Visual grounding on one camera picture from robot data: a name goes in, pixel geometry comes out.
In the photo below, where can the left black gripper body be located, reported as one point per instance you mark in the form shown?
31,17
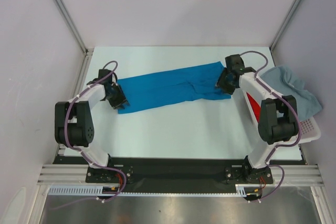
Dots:
117,96

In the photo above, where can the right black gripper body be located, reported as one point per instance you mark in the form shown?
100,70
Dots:
223,83

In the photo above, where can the blue t shirt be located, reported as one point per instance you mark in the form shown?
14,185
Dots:
159,89

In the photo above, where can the grey t shirt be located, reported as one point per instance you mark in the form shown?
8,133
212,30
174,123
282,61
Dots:
284,80

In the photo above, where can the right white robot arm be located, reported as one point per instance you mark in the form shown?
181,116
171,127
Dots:
278,124

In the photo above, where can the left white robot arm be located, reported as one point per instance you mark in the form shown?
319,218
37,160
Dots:
74,127

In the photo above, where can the red t shirt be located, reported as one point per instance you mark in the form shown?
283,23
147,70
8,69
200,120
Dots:
255,107

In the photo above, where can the white plastic basket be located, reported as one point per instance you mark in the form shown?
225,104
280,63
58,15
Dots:
309,128

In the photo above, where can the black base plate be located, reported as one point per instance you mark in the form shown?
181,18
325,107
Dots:
172,176

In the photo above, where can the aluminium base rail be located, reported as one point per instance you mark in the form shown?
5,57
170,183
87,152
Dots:
61,174

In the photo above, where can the left aluminium frame post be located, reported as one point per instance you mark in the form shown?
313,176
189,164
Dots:
60,5

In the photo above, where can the aluminium frame post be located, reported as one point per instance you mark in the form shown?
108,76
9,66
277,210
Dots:
60,5
285,24

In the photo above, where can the right aluminium frame post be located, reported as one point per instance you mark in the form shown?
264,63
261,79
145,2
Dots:
285,24

